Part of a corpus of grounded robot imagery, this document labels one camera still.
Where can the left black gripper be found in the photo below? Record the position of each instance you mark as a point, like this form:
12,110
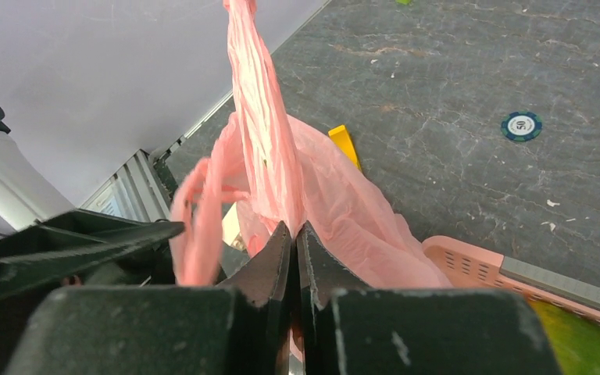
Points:
77,248

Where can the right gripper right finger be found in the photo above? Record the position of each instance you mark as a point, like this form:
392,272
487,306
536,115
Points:
321,278

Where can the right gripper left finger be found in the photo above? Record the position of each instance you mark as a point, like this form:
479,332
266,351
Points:
259,331

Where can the pink plastic bag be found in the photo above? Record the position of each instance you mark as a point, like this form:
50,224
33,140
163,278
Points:
277,169

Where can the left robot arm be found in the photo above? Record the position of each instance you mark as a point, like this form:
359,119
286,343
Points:
26,198

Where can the orange green fake mango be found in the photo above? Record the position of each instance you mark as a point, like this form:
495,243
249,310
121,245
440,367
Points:
575,341

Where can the white toy brick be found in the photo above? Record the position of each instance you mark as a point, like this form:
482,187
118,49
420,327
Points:
231,230

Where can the yellow orange toy brick vehicle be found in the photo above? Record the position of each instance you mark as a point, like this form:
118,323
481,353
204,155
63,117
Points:
341,137

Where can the pink plastic basket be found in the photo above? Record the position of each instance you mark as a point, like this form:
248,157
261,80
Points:
469,266

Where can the blue poker chip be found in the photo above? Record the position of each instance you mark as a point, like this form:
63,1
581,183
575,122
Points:
521,126

